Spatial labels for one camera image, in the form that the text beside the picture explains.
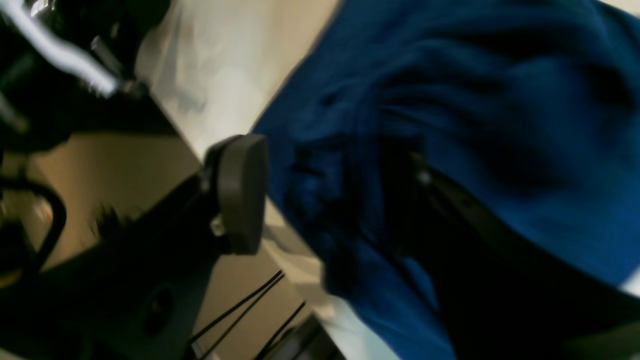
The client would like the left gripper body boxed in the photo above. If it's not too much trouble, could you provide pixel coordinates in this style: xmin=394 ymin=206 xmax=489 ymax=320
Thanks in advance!
xmin=0 ymin=0 xmax=176 ymax=151

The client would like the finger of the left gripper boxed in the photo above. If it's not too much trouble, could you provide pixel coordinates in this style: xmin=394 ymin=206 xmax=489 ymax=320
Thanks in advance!
xmin=0 ymin=0 xmax=121 ymax=98

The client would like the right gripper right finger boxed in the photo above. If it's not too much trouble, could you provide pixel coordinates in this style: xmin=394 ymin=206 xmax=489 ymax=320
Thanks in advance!
xmin=395 ymin=152 xmax=639 ymax=360

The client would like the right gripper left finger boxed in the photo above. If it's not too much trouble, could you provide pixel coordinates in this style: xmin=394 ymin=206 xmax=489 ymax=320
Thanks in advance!
xmin=1 ymin=133 xmax=269 ymax=360

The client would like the dark blue t-shirt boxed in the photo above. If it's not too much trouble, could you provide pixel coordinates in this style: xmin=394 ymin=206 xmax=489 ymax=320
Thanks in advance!
xmin=254 ymin=0 xmax=639 ymax=360

